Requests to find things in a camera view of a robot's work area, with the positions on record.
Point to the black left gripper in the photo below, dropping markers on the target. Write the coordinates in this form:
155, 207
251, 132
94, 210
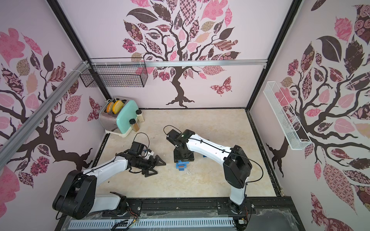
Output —
151, 165

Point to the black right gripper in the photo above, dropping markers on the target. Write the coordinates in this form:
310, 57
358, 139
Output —
183, 155

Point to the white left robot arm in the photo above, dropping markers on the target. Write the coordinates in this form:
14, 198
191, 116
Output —
77, 196

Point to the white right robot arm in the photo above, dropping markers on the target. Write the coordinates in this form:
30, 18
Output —
236, 165

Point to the brown spice jar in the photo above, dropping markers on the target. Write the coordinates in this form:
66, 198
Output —
134, 125

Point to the pale spice jar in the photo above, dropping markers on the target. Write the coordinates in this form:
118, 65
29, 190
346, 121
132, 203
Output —
140, 116

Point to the mint green toaster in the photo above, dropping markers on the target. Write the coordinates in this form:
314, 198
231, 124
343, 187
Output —
119, 124

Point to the white cable duct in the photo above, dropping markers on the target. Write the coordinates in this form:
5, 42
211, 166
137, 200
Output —
150, 224

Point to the black wire basket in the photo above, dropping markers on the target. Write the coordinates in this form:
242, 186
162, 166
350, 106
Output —
115, 72

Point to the aluminium rail back wall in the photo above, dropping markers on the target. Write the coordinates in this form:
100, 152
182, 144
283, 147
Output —
187, 63

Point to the aluminium rail wall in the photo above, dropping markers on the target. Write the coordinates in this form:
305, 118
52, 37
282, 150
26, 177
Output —
21, 135
187, 63

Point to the white wire shelf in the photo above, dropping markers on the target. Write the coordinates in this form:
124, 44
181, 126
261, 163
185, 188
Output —
280, 101

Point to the aluminium rail left wall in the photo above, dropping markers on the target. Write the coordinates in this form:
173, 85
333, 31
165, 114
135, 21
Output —
21, 135

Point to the black corner frame post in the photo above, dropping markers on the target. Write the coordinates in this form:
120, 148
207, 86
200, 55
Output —
291, 14

